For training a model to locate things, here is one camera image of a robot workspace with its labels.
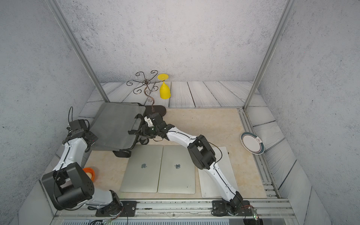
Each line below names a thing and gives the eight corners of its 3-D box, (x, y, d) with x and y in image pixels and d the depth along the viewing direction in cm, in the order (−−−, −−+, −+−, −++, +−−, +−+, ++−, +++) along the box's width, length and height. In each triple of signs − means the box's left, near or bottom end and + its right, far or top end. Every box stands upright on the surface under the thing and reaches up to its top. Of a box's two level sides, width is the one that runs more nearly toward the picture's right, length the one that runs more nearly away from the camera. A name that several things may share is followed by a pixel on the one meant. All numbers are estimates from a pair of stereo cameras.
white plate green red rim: (245, 154, 95) (246, 153, 93) (239, 134, 106) (240, 131, 104) (266, 154, 95) (267, 153, 93) (257, 133, 106) (258, 131, 104)
